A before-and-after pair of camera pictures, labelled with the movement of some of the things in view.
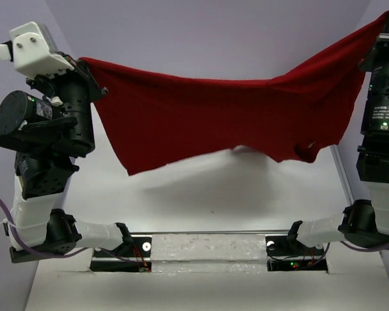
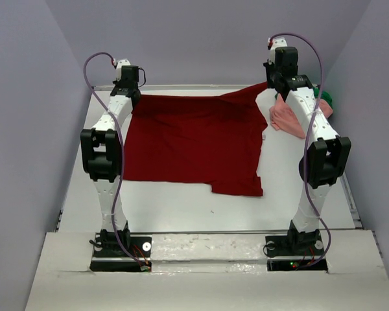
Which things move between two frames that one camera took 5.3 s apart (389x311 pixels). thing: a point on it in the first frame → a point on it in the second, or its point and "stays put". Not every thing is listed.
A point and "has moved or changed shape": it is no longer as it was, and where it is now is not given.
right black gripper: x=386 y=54 → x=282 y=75
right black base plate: x=284 y=255 stays put
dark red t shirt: x=160 y=120 has moved or changed shape
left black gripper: x=55 y=82 → x=116 y=84
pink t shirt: x=243 y=149 → x=282 y=118
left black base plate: x=140 y=247 stays put
